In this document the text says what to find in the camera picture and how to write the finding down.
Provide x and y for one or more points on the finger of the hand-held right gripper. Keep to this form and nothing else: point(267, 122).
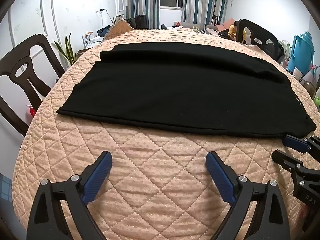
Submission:
point(285, 159)
point(296, 143)

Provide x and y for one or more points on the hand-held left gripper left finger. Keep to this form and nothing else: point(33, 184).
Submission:
point(100, 175)

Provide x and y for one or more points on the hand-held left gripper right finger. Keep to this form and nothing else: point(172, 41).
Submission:
point(221, 178)

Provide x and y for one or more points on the black pants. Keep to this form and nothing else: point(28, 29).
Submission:
point(175, 87)

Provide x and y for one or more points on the beige quilted blanket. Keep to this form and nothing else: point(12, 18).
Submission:
point(155, 170)

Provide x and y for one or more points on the blue plastic container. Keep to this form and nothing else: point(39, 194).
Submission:
point(301, 52)

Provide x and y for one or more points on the red plastic item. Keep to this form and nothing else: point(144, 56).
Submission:
point(31, 111)

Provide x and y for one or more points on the small grid window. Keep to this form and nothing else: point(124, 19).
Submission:
point(5, 187)

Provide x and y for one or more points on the dark wooden chair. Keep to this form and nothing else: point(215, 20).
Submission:
point(265, 41)
point(15, 90)

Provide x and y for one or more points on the green potted plant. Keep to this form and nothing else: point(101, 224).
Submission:
point(68, 51)

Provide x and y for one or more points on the white low shelf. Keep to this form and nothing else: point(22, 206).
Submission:
point(90, 40)

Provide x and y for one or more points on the grey sofa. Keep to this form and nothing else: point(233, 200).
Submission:
point(212, 27)

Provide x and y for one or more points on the dark clothes pile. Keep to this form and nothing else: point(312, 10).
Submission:
point(103, 30)

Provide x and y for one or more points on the striped curtain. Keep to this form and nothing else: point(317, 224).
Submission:
point(143, 2)
point(202, 2)

